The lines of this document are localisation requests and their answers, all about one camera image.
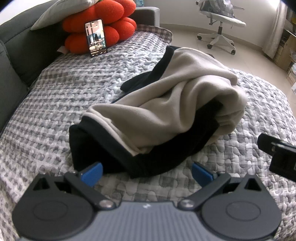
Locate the white pillow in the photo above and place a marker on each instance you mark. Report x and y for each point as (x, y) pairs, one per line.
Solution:
(57, 11)

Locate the grey white quilted blanket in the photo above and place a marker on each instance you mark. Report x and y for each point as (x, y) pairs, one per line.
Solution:
(57, 104)

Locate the grey backpack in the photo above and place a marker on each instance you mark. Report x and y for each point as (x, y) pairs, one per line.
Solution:
(224, 8)

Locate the grey sofa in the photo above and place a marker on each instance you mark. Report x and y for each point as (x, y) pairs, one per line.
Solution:
(13, 46)

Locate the white office chair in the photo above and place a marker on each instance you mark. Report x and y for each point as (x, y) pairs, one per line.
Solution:
(223, 21)

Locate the grey curtain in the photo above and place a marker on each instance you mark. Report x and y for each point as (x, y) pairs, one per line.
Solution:
(275, 30)

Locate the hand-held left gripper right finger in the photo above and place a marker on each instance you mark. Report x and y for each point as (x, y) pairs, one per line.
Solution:
(201, 174)

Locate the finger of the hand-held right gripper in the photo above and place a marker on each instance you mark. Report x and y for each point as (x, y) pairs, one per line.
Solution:
(283, 160)

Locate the wooden shelf desk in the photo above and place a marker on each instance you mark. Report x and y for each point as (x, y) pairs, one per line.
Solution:
(286, 46)

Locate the beige and black shirt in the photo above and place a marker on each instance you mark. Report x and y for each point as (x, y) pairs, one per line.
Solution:
(161, 92)

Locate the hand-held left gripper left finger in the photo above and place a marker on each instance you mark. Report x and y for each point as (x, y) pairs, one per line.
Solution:
(92, 173)

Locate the orange pumpkin cushion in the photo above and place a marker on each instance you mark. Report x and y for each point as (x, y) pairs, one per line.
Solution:
(76, 25)

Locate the smartphone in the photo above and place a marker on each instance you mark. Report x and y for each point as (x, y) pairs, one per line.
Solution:
(96, 37)

